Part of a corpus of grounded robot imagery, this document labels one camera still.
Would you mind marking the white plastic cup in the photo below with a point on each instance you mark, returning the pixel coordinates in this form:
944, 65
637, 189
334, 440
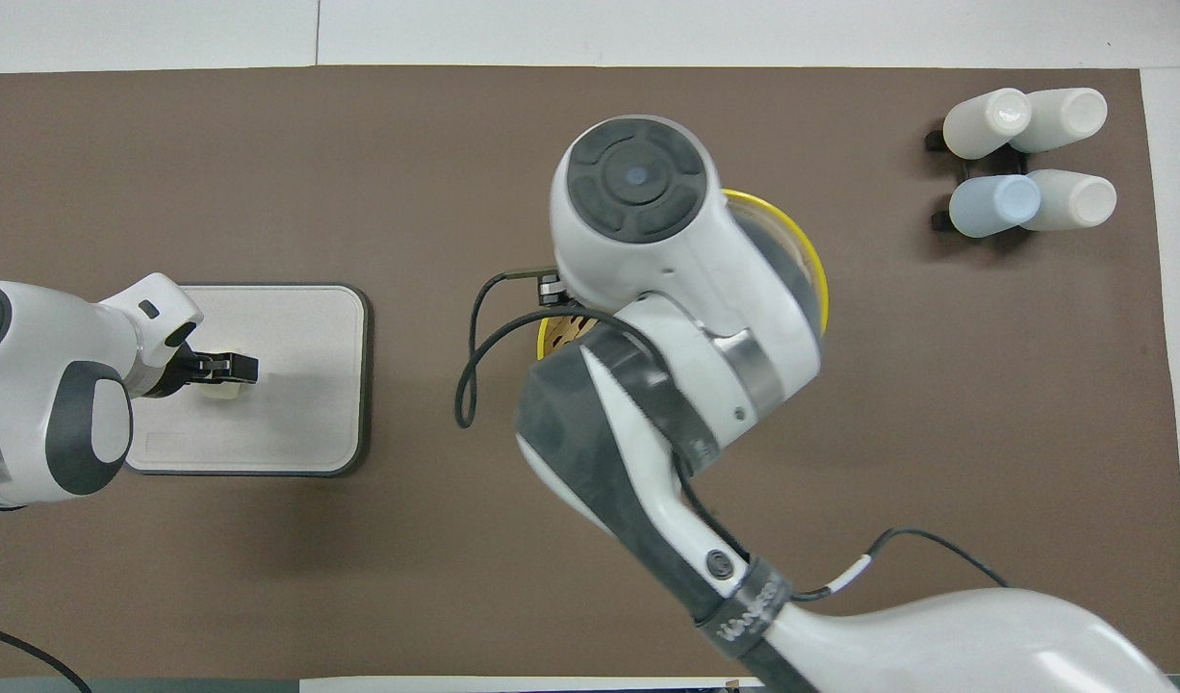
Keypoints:
985, 123
1066, 117
1076, 200

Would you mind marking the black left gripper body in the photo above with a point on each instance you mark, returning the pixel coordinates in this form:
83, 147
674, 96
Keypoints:
183, 368

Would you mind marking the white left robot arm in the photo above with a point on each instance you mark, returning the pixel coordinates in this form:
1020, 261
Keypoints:
41, 385

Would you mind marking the brown table mat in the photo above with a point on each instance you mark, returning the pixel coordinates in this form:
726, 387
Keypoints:
263, 173

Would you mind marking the black cup rack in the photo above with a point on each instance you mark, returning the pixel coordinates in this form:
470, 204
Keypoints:
939, 220

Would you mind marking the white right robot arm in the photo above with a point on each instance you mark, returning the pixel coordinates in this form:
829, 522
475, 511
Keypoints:
667, 289

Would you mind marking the light blue plastic cup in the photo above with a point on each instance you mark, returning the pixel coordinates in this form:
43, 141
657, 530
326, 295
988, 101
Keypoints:
989, 205

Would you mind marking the white cutting board dark rim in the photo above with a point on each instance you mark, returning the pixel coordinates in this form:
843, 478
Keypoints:
301, 385

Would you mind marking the yellow bamboo steamer tier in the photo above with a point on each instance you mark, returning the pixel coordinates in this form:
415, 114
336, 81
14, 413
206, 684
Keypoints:
809, 260

